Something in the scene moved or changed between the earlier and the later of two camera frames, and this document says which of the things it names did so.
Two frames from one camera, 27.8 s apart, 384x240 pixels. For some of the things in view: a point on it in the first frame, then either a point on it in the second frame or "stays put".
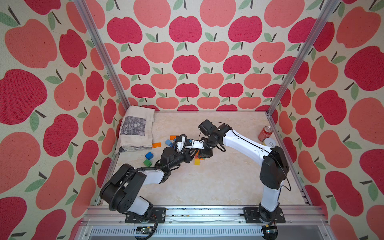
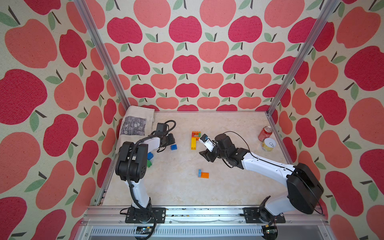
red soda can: [265, 133] stays put
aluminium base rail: [302, 223] stays put
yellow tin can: [269, 142] stays put
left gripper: [187, 155] → [172, 139]
